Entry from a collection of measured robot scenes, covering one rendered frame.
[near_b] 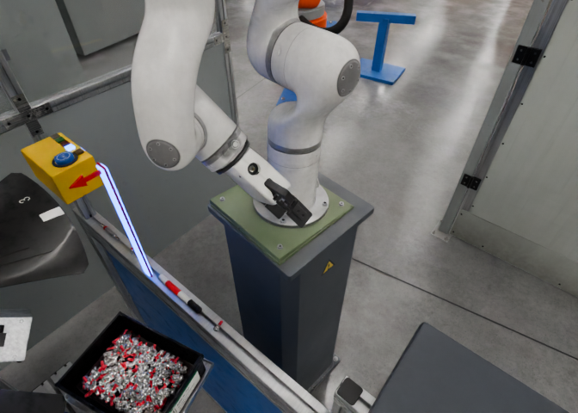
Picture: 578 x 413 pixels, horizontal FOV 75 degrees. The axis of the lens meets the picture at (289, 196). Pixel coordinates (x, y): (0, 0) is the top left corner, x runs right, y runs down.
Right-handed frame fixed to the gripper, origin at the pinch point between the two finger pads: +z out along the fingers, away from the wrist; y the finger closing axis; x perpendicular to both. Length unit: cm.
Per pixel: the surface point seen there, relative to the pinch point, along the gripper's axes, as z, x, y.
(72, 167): -32, 20, 37
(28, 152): -41, 24, 46
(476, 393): 6.0, 8.4, -40.1
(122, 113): -35, -3, 98
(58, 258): -23.8, 29.5, 5.2
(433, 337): 3.2, 6.4, -35.7
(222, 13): -35, -62, 101
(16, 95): -58, 16, 79
